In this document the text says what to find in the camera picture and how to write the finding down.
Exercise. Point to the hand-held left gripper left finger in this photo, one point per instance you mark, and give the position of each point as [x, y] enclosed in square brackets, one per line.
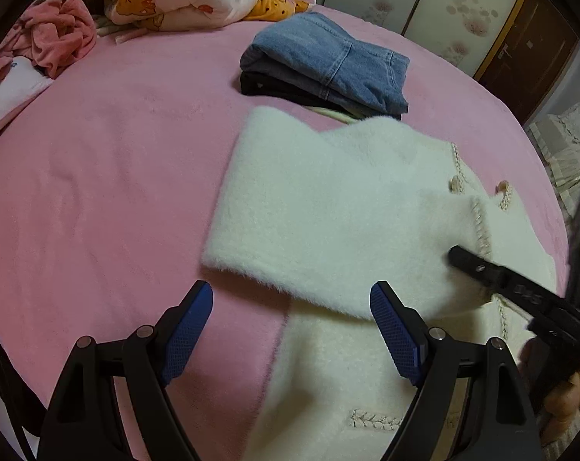
[189, 331]

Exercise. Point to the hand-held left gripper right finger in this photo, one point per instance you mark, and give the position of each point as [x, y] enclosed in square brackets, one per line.
[395, 331]

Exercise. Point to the white fluffy coat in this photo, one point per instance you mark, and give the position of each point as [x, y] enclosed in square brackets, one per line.
[318, 201]

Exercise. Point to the person's right hand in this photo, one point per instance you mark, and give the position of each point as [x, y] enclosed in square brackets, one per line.
[564, 406]

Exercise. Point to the cloth-covered furniture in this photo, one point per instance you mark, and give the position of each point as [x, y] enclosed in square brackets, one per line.
[568, 144]

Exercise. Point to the pink fleece blanket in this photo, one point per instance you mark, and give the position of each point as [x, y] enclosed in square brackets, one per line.
[126, 177]

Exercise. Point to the brown wooden door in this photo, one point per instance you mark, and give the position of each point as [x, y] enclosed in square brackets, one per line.
[525, 53]

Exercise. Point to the folded cream garment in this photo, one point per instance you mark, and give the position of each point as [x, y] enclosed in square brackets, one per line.
[335, 114]

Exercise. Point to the folded black garment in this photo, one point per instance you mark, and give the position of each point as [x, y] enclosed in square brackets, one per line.
[270, 87]

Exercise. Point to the folded blue jeans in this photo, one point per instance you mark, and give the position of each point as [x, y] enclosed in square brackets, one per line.
[328, 53]

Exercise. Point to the floral wardrobe doors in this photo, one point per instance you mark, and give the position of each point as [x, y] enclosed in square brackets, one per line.
[414, 0]

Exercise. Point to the white pillow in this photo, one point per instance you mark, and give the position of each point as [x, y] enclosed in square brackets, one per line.
[6, 91]

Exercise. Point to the striped cloth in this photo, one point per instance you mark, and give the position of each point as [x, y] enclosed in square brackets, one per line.
[114, 31]

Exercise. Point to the crumpled pink garment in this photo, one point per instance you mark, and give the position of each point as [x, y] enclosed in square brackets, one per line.
[54, 38]

